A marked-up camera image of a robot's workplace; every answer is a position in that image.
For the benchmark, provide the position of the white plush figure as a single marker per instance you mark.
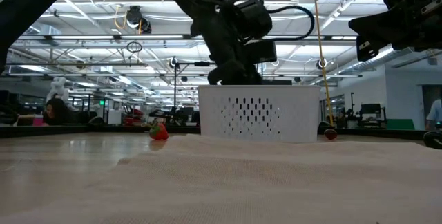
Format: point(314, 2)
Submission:
point(58, 89)

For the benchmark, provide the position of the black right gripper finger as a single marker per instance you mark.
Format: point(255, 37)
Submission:
point(376, 23)
point(376, 35)

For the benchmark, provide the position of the black hanging panel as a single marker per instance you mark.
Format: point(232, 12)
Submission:
point(276, 82)

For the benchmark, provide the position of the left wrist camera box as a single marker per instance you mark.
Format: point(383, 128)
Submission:
point(262, 52)

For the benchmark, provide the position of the small dark red fruit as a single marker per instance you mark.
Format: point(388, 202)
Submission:
point(331, 134)

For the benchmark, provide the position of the black monitor on stand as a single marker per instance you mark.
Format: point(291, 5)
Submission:
point(371, 110)

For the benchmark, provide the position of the black camera rig stand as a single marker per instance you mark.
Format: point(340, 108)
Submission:
point(202, 64)

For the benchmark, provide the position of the red strawberry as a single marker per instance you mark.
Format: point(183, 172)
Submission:
point(159, 132)

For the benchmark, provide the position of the green board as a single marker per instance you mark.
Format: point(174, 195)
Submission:
point(400, 124)

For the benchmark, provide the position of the white perforated plastic basket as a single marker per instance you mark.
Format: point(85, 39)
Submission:
point(293, 113)

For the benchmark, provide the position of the pink box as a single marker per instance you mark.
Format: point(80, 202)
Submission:
point(38, 120)

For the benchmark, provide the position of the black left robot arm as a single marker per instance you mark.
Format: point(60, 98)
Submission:
point(20, 2)

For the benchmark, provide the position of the person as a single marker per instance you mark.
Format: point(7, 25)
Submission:
point(435, 113)
point(57, 113)

